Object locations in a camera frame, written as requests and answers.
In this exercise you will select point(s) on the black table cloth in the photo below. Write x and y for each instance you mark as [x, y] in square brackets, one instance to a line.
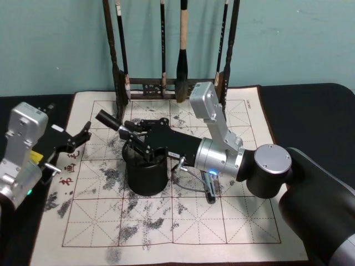
[305, 110]

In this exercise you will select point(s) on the thin black brush, pale tip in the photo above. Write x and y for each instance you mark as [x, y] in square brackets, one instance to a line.
[222, 41]

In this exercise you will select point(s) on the beige gridded calligraphy felt mat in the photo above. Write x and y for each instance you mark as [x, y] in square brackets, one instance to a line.
[194, 221]

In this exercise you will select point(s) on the black cylindrical brush pot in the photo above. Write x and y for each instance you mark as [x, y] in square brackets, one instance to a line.
[147, 180]

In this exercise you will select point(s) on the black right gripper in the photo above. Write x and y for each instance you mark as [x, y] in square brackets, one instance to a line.
[177, 144]

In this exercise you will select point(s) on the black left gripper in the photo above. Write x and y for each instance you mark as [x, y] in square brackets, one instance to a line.
[56, 142]

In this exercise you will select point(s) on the thin black hanging brush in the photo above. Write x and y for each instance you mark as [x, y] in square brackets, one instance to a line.
[162, 41]

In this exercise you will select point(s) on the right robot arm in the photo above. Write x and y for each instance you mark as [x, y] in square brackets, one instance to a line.
[271, 166]

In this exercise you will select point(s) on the thin black brush, white band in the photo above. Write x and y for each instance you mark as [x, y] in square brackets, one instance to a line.
[121, 41]

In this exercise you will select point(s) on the dark wooden brush rack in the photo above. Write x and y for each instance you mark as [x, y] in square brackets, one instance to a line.
[115, 55]

